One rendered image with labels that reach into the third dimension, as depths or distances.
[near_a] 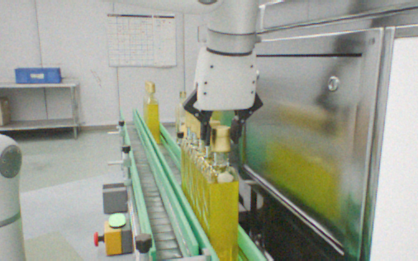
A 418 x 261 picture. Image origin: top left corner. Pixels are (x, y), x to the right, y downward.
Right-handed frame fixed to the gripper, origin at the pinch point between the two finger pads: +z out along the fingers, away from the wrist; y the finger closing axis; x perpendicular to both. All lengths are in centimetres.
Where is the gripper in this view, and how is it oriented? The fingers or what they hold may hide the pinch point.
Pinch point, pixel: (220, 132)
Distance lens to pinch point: 63.9
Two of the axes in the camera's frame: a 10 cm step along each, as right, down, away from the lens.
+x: 2.6, 4.6, -8.5
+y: -9.6, 0.6, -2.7
